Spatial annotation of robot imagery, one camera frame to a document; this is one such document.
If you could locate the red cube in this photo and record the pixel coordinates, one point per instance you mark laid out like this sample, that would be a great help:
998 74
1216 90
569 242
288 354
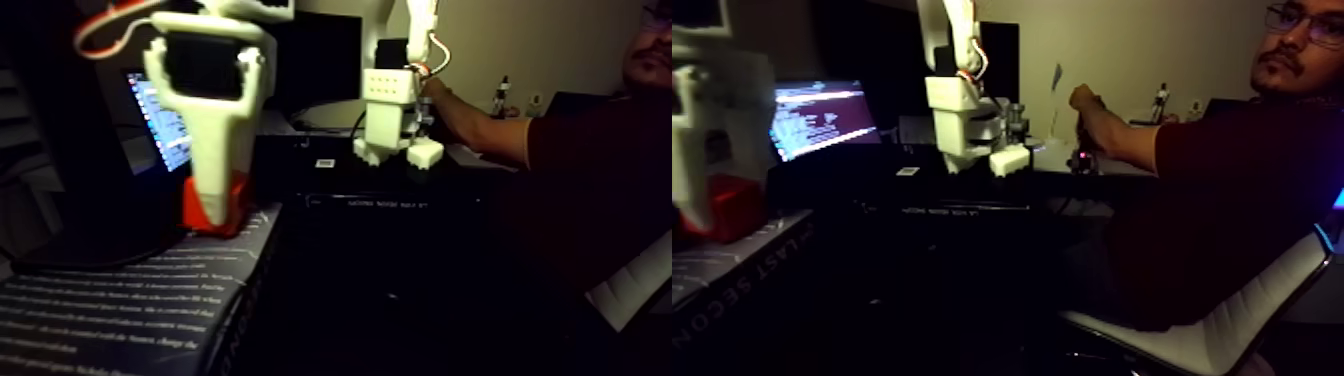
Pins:
192 210

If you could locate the dark box with white text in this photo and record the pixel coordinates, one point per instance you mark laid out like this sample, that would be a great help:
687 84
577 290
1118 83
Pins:
126 304

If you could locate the wide black monitor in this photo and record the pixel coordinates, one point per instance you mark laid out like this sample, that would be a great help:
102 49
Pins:
315 58

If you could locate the person's left hand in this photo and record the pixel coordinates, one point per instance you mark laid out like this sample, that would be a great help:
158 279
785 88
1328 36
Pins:
1086 101

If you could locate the white chair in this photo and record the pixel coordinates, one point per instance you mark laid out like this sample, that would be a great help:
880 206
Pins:
1208 346

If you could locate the small white label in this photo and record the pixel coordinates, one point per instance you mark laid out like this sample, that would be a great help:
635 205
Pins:
326 163

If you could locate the black monitor on round stand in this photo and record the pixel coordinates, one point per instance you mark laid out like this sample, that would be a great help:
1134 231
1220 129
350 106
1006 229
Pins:
63 158

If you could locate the open laptop with lit screen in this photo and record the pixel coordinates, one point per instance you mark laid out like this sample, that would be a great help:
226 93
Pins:
158 131

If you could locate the black box with small lettering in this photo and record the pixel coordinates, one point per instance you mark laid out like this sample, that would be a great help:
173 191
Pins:
357 198

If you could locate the person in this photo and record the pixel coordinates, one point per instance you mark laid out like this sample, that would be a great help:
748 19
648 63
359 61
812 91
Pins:
1250 200

